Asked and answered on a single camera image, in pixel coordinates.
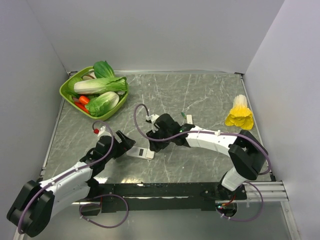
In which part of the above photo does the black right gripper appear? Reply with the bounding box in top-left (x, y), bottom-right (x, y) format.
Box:
top-left (146, 126), bottom-right (173, 153)

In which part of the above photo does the white red remote control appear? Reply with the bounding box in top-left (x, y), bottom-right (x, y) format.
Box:
top-left (126, 146), bottom-right (155, 160)

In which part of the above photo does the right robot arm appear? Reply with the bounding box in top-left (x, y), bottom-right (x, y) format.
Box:
top-left (146, 113), bottom-right (268, 199)

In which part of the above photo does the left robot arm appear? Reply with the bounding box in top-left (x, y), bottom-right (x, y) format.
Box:
top-left (6, 130), bottom-right (136, 237)

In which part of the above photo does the white rectangular stick device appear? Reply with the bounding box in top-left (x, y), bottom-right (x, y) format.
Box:
top-left (186, 114), bottom-right (193, 125)

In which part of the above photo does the small green cabbage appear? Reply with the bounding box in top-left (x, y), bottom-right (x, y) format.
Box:
top-left (84, 91), bottom-right (120, 117)

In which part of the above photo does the long orange carrot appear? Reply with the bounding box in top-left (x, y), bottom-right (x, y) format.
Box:
top-left (74, 102), bottom-right (90, 114)

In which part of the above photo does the short orange carrot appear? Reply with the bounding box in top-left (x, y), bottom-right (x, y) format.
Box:
top-left (78, 95), bottom-right (90, 106)

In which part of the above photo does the large napa cabbage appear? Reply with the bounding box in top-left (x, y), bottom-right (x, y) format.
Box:
top-left (73, 77), bottom-right (128, 95)

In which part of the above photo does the yellow cabbage toy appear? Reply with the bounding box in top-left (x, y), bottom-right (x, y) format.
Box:
top-left (224, 94), bottom-right (254, 130)

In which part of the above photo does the green plastic basket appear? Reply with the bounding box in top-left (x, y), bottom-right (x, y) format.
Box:
top-left (59, 66), bottom-right (129, 121)

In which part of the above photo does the bok choy leaf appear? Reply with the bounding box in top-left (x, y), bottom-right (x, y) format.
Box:
top-left (93, 61), bottom-right (116, 79)

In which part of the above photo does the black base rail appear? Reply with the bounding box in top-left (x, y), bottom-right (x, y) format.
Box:
top-left (81, 182), bottom-right (247, 216)

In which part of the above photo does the base left purple cable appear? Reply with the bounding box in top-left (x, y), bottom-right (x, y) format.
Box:
top-left (78, 193), bottom-right (130, 229)

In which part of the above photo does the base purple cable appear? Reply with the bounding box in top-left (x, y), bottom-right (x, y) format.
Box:
top-left (78, 193), bottom-right (130, 229)
top-left (216, 181), bottom-right (265, 223)

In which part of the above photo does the base right purple cable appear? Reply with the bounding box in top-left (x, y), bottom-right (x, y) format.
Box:
top-left (216, 181), bottom-right (265, 223)

